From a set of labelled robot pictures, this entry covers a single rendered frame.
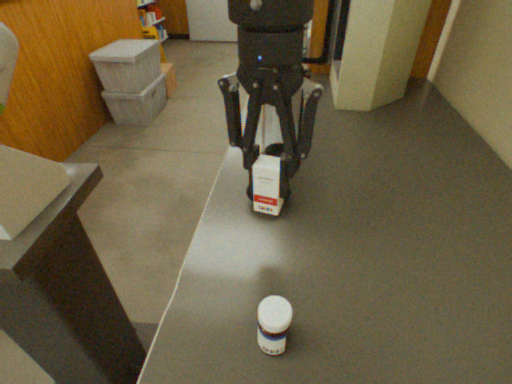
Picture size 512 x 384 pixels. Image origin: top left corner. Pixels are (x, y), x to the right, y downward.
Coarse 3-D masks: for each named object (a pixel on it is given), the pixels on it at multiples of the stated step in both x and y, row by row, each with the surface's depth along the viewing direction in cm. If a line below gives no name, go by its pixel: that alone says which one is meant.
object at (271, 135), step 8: (304, 64) 65; (296, 96) 63; (264, 104) 66; (296, 104) 64; (264, 112) 67; (272, 112) 65; (296, 112) 65; (264, 120) 68; (272, 120) 66; (296, 120) 66; (264, 128) 69; (272, 128) 67; (280, 128) 66; (296, 128) 67; (264, 136) 70; (272, 136) 68; (280, 136) 67; (296, 136) 69; (264, 144) 71; (272, 144) 69; (280, 144) 69; (264, 152) 73; (272, 152) 71; (280, 152) 70
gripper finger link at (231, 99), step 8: (224, 80) 39; (224, 88) 39; (224, 96) 40; (232, 96) 40; (224, 104) 41; (232, 104) 40; (232, 112) 41; (240, 112) 43; (232, 120) 42; (240, 120) 44; (232, 128) 43; (240, 128) 45; (232, 136) 43; (232, 144) 44
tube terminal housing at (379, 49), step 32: (352, 0) 83; (384, 0) 81; (416, 0) 87; (352, 32) 87; (384, 32) 86; (416, 32) 95; (352, 64) 92; (384, 64) 93; (352, 96) 98; (384, 96) 102
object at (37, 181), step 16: (0, 144) 52; (0, 160) 53; (16, 160) 56; (32, 160) 59; (48, 160) 63; (0, 176) 53; (16, 176) 56; (32, 176) 60; (48, 176) 63; (64, 176) 68; (0, 192) 53; (16, 192) 56; (32, 192) 60; (48, 192) 64; (0, 208) 53; (16, 208) 57; (32, 208) 60; (0, 224) 54; (16, 224) 57
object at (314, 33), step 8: (320, 0) 110; (328, 0) 109; (320, 8) 111; (320, 16) 113; (304, 24) 116; (312, 24) 115; (320, 24) 115; (304, 32) 118; (312, 32) 117; (320, 32) 116; (304, 40) 119; (312, 40) 119; (320, 40) 118; (304, 48) 121; (312, 48) 120; (320, 48) 120; (304, 56) 123; (312, 56) 122; (320, 56) 121
